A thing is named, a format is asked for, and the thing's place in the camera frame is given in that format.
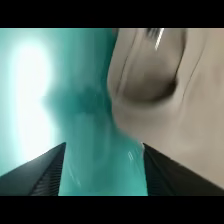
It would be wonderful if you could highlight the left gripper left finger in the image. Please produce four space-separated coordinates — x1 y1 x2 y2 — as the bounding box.
0 141 67 197

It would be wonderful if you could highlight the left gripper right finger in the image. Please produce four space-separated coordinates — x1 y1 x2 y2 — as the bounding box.
142 143 224 197

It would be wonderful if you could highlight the beige shirt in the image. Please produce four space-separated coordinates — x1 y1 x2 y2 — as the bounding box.
106 27 224 190

